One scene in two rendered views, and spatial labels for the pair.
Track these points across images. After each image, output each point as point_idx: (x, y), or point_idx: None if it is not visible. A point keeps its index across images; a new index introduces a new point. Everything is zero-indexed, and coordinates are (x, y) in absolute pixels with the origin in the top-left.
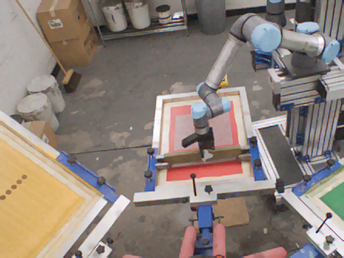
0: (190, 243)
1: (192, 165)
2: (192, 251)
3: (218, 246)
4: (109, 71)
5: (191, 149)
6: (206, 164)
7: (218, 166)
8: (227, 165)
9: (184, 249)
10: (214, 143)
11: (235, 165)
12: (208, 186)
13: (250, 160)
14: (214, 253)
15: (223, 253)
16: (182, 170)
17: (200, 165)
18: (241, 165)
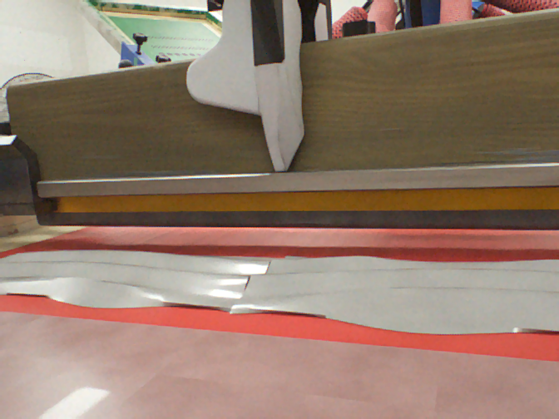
0: (446, 22)
1: (436, 240)
2: (440, 17)
3: (378, 13)
4: None
5: (421, 342)
6: (296, 238)
7: (220, 230)
8: (160, 229)
9: (457, 2)
10: (28, 332)
11: (120, 228)
12: (354, 22)
13: (22, 221)
14: (388, 2)
15: (371, 7)
16: (546, 231)
17: (352, 238)
18: (91, 226)
